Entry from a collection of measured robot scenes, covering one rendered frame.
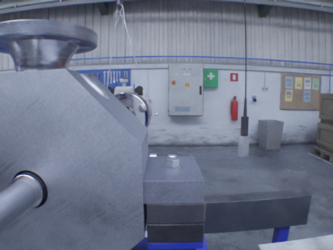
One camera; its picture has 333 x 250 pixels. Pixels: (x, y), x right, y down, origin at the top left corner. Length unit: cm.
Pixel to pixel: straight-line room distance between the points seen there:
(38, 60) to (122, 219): 37
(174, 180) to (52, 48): 36
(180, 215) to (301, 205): 69
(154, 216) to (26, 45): 43
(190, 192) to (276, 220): 65
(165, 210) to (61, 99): 29
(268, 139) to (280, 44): 244
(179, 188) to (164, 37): 548
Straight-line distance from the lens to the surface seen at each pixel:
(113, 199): 48
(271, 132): 569
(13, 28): 49
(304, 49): 685
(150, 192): 47
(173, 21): 596
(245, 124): 142
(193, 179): 47
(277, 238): 115
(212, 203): 93
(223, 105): 583
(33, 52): 53
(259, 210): 100
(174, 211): 49
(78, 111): 45
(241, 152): 144
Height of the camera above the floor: 128
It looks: 8 degrees down
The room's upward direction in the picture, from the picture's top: straight up
